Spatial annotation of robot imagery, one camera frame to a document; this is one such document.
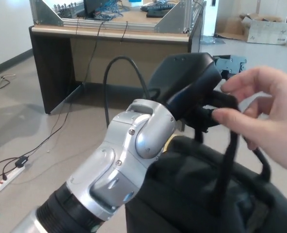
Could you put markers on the black monitor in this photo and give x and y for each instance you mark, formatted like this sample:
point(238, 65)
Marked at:
point(92, 6)

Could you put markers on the person's bare hand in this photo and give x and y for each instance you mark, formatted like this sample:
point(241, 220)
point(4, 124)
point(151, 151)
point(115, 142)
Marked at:
point(274, 109)

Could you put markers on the aluminium profile frame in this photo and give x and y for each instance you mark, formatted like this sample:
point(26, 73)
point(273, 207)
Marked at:
point(46, 17)

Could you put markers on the open cardboard box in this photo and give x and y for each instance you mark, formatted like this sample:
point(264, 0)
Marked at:
point(267, 32)

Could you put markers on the black lunch bag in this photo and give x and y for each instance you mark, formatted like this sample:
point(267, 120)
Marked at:
point(194, 194)

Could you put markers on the yellow paper sheet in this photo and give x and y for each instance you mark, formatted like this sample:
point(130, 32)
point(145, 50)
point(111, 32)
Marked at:
point(167, 145)

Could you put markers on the dark brown beige-top desk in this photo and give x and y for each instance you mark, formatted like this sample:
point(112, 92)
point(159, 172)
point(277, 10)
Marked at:
point(133, 63)

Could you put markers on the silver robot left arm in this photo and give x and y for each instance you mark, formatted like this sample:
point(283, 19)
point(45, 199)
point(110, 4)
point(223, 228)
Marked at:
point(124, 145)

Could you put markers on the flat cardboard sheet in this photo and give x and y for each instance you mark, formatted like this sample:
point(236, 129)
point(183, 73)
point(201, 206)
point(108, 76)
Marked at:
point(229, 29)

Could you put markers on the clear plastic wrap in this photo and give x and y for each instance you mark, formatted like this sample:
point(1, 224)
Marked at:
point(212, 40)

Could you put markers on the black power adapter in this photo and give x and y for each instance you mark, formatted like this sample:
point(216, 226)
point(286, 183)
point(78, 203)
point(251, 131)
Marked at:
point(21, 161)

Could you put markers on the black wall panel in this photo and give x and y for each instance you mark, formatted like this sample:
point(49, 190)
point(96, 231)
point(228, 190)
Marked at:
point(213, 2)

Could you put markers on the black rack with metal pegs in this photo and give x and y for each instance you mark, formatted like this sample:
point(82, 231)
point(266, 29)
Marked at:
point(66, 11)

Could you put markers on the white power strip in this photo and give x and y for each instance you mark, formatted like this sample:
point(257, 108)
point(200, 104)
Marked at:
point(10, 177)

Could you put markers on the white box with fiducial tag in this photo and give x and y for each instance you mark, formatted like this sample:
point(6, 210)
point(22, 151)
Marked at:
point(135, 1)

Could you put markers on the black keyboard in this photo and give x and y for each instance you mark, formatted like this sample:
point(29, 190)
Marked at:
point(156, 6)

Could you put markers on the flat black device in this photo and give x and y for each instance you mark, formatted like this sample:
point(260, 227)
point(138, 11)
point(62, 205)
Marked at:
point(156, 13)

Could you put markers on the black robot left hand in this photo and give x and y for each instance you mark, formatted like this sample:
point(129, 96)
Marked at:
point(184, 77)

